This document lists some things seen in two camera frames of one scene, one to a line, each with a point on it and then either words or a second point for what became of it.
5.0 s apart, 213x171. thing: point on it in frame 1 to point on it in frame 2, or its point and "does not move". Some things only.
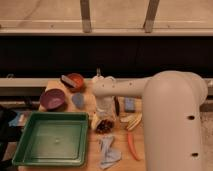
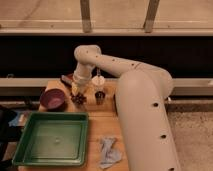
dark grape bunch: x=105 y=127 to x=78 y=99
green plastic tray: x=53 y=139 does not move
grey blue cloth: x=110 y=157 does not move
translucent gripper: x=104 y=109 to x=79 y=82
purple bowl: x=53 y=99 does not move
